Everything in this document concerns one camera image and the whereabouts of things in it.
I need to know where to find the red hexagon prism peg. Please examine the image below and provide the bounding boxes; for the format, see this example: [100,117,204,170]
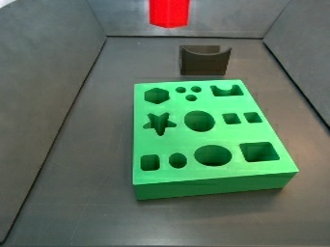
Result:
[149,0,191,28]

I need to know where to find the green shape sorter block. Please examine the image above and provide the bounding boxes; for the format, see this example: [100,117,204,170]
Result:
[132,79,299,200]

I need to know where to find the dark grey curved cradle block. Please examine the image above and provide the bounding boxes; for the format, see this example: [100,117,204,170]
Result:
[179,45,232,75]

